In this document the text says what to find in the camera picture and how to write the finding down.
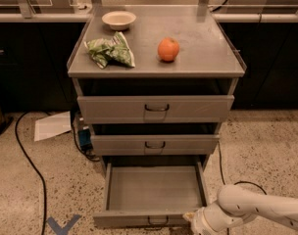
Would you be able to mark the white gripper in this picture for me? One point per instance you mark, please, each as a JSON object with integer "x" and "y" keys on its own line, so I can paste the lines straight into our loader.
{"x": 199, "y": 221}

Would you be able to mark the grey bottom drawer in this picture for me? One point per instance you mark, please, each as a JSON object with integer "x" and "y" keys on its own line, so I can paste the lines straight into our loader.
{"x": 151, "y": 195}

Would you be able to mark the grey drawer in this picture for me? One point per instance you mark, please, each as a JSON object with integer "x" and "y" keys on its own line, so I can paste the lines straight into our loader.
{"x": 154, "y": 139}
{"x": 151, "y": 195}
{"x": 154, "y": 109}

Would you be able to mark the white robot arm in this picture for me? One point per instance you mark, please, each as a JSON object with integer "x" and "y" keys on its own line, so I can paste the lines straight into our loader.
{"x": 235, "y": 206}

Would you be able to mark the grey middle drawer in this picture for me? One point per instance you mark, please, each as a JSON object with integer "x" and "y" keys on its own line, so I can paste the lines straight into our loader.
{"x": 154, "y": 139}

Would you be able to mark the grey metal drawer cabinet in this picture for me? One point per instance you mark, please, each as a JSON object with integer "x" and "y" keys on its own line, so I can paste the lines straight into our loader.
{"x": 205, "y": 65}

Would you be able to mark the grey top drawer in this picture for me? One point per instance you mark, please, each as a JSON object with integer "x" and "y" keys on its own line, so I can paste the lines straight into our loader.
{"x": 154, "y": 109}

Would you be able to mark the blue power box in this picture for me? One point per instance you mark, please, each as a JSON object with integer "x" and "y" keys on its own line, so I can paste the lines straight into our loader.
{"x": 84, "y": 139}

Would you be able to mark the white paper sheet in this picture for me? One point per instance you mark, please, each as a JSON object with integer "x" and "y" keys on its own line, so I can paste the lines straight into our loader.
{"x": 52, "y": 126}

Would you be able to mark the orange fruit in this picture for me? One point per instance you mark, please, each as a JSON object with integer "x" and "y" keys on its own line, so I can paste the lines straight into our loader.
{"x": 168, "y": 49}

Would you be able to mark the green chip bag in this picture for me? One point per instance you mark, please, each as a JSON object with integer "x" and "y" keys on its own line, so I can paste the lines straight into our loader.
{"x": 102, "y": 51}

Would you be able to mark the white paper bowl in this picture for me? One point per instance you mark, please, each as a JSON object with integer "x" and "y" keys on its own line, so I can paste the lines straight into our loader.
{"x": 119, "y": 20}

